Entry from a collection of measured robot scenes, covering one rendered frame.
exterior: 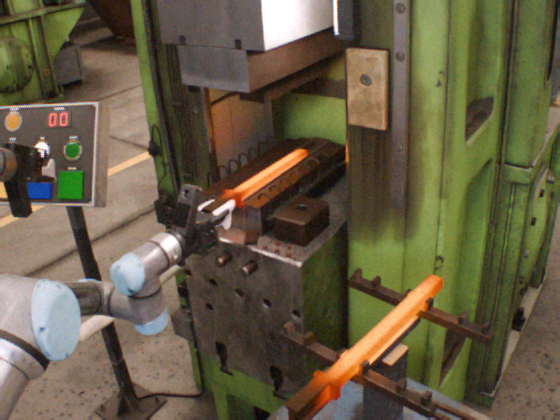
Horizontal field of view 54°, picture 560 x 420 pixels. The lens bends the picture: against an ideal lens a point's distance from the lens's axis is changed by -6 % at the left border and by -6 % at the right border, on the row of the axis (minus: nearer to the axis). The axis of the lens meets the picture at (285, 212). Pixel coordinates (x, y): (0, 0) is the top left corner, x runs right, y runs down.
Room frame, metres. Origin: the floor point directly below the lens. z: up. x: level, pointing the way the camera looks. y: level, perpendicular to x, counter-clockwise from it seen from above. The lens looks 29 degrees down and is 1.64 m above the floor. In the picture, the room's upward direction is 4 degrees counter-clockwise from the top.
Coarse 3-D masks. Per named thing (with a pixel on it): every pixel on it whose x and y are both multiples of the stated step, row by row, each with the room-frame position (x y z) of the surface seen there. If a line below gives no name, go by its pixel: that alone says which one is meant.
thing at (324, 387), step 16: (416, 288) 0.89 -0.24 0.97; (432, 288) 0.89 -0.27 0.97; (400, 304) 0.85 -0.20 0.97; (416, 304) 0.84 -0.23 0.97; (384, 320) 0.80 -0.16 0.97; (400, 320) 0.80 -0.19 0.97; (368, 336) 0.77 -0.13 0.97; (384, 336) 0.76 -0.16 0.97; (352, 352) 0.73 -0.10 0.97; (368, 352) 0.73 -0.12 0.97; (336, 368) 0.69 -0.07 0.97; (352, 368) 0.69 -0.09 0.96; (320, 384) 0.65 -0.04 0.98; (336, 384) 0.65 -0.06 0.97; (288, 400) 0.62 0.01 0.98; (304, 400) 0.62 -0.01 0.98; (320, 400) 0.65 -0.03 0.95; (288, 416) 0.61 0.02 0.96; (304, 416) 0.62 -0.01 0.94
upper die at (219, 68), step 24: (192, 48) 1.31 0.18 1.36; (216, 48) 1.27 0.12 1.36; (240, 48) 1.24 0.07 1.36; (288, 48) 1.35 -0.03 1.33; (312, 48) 1.43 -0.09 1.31; (336, 48) 1.53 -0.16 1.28; (192, 72) 1.31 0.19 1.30; (216, 72) 1.27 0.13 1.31; (240, 72) 1.23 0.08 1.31; (264, 72) 1.27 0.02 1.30; (288, 72) 1.34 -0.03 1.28
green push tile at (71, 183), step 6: (60, 174) 1.41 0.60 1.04; (66, 174) 1.40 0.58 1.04; (72, 174) 1.40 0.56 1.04; (78, 174) 1.39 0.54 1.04; (84, 174) 1.40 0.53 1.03; (60, 180) 1.40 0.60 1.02; (66, 180) 1.39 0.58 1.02; (72, 180) 1.39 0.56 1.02; (78, 180) 1.39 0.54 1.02; (60, 186) 1.39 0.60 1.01; (66, 186) 1.39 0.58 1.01; (72, 186) 1.38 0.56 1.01; (78, 186) 1.38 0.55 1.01; (60, 192) 1.38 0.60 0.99; (66, 192) 1.38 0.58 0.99; (72, 192) 1.37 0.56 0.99; (78, 192) 1.37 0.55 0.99; (60, 198) 1.37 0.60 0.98; (66, 198) 1.37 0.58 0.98; (72, 198) 1.37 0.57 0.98; (78, 198) 1.36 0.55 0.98
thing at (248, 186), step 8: (296, 152) 1.49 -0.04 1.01; (304, 152) 1.49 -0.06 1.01; (280, 160) 1.44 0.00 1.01; (288, 160) 1.44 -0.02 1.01; (296, 160) 1.46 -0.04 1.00; (272, 168) 1.39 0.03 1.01; (280, 168) 1.40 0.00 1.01; (256, 176) 1.35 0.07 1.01; (264, 176) 1.35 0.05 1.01; (272, 176) 1.37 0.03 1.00; (248, 184) 1.31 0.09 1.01; (256, 184) 1.31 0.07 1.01; (224, 192) 1.26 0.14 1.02; (232, 192) 1.25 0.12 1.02; (240, 192) 1.26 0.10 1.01; (248, 192) 1.28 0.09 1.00; (216, 200) 1.22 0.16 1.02; (224, 200) 1.22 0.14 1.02; (240, 200) 1.24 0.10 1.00; (208, 208) 1.18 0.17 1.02; (216, 208) 1.19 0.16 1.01
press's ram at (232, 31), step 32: (160, 0) 1.35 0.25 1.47; (192, 0) 1.30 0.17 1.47; (224, 0) 1.24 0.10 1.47; (256, 0) 1.20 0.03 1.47; (288, 0) 1.27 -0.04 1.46; (320, 0) 1.37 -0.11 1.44; (192, 32) 1.30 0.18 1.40; (224, 32) 1.25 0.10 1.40; (256, 32) 1.20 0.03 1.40; (288, 32) 1.26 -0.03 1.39
